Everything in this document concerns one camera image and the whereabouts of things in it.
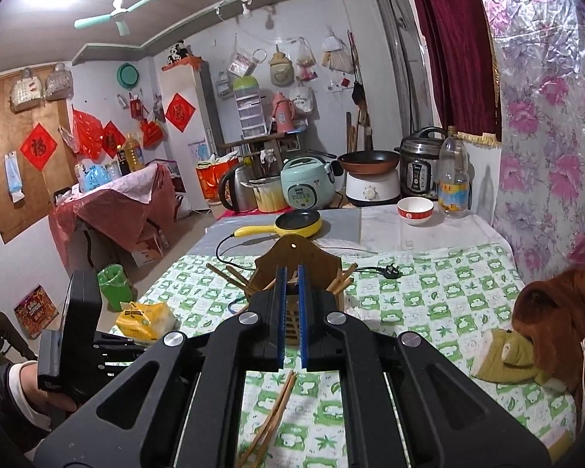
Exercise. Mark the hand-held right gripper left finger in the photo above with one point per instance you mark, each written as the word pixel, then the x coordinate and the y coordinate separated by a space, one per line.
pixel 282 321

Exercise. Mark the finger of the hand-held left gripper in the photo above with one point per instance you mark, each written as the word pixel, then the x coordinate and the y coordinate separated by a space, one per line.
pixel 119 343

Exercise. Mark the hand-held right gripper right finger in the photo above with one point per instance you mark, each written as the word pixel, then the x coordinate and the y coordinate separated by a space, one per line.
pixel 306 321

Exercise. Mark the brown wooden chopstick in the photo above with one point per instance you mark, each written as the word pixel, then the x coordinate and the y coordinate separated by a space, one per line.
pixel 346 279
pixel 238 275
pixel 336 280
pixel 224 279

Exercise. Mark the wooden utensil holder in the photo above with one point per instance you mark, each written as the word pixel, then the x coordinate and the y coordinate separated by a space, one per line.
pixel 302 253

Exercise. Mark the pile of wooden chopsticks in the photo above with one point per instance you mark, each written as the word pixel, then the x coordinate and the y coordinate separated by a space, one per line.
pixel 273 414

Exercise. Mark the person's left forearm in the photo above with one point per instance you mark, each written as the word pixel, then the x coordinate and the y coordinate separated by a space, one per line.
pixel 0 399

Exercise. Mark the person's left hand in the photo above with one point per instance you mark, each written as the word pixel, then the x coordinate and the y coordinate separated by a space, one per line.
pixel 31 385

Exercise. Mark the yellow tissue pack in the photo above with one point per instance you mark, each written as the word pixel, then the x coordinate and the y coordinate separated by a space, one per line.
pixel 146 321

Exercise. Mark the colourful flat box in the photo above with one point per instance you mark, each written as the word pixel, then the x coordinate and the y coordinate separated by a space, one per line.
pixel 35 311

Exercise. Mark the green trash bin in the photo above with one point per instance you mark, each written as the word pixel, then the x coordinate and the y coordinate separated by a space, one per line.
pixel 117 287

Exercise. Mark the person's leg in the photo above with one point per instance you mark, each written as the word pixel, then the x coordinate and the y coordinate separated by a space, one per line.
pixel 0 331

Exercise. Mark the cardboard box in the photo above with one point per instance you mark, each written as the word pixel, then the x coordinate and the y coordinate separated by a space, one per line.
pixel 146 251

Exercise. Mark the yellow mini frying pan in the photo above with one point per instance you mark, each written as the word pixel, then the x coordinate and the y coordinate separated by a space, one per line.
pixel 300 224

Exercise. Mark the pink plastic table cover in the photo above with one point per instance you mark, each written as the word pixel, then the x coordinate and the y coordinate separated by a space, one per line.
pixel 112 214

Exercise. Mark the yellow pot with lid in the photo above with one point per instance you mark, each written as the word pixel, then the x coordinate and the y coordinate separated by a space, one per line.
pixel 265 197

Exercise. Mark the pack of blue bottles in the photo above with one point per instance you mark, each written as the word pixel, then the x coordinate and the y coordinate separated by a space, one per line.
pixel 92 178

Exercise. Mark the mint green rice cooker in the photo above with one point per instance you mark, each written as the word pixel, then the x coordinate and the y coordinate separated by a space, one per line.
pixel 307 185

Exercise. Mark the green checked tablecloth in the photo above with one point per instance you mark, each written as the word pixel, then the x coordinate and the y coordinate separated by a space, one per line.
pixel 443 302

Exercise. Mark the steel electric kettle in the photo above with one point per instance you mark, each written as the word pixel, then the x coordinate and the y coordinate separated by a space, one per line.
pixel 236 190

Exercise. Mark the blue and white hanging packet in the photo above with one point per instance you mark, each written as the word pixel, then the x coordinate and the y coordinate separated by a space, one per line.
pixel 14 178

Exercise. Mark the red and white bowl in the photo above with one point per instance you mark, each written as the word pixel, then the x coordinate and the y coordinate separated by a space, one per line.
pixel 415 212

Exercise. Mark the dark sauce bottle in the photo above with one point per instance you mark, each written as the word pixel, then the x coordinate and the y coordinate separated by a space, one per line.
pixel 123 162

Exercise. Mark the red gift bag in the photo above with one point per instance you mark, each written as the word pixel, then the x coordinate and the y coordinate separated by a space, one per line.
pixel 209 180

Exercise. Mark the yellow oil bottle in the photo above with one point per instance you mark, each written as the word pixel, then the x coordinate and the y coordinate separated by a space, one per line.
pixel 134 156

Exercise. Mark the white table cloth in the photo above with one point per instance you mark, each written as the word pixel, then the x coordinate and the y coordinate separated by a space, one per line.
pixel 448 234

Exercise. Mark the red diamond paper on board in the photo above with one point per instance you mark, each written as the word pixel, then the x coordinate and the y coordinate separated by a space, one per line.
pixel 39 147

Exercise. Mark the copper frying pan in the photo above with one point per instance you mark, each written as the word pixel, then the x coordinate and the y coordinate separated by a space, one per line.
pixel 370 158

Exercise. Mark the small red diamond paper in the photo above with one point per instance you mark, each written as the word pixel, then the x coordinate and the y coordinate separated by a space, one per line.
pixel 112 139

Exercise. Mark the wooden shelf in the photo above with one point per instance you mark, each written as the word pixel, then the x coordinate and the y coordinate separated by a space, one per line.
pixel 273 144

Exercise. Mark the red plastic bag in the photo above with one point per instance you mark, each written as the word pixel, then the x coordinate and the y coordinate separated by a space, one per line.
pixel 87 131

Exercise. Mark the white refrigerator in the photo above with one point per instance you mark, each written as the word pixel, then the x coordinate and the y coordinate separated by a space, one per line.
pixel 185 156

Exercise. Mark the steel pressure cooker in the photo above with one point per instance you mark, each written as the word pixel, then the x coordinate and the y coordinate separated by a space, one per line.
pixel 421 165

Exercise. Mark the clear plastic bottle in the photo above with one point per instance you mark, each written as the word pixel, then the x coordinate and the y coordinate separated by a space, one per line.
pixel 453 185

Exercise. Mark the pink thermos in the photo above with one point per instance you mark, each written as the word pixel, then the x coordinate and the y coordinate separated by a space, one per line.
pixel 282 114

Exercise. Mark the plastic drawer tower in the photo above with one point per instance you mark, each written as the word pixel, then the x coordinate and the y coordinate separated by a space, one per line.
pixel 250 112

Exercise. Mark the white tote bag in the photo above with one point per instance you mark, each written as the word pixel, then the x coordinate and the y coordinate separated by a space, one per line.
pixel 302 102

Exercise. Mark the red diamond paper on refrigerator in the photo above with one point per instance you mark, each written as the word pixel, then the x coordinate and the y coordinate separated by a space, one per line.
pixel 180 112

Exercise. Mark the clear hanging handbag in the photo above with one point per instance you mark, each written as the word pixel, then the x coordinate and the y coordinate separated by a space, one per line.
pixel 59 83
pixel 27 90

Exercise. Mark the green round basin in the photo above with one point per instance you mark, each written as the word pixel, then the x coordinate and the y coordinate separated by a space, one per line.
pixel 128 74

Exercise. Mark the beige hanging bag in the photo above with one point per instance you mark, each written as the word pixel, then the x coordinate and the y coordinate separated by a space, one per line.
pixel 280 68

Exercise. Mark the brown teddy bear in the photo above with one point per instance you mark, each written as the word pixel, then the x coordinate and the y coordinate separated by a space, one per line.
pixel 560 321

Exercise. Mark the clear bag with food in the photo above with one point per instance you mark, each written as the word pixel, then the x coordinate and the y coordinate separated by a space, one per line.
pixel 306 61

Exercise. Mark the beige hanging paper bags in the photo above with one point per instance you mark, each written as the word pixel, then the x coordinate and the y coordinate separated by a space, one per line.
pixel 337 56

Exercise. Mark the panda plush toy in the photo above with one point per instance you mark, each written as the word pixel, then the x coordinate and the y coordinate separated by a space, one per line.
pixel 176 53

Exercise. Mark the grey door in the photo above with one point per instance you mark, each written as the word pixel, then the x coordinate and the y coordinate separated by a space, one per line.
pixel 399 58

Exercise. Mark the green ceiling fan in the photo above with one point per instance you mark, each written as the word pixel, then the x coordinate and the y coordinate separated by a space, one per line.
pixel 97 20

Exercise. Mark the dark red curtain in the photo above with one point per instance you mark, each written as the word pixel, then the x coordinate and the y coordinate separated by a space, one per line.
pixel 453 48

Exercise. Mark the brown wall board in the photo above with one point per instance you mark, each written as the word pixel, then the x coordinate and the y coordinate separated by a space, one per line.
pixel 0 122

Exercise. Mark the floral plastic wall sheet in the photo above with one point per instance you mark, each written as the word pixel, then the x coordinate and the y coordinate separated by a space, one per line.
pixel 546 107

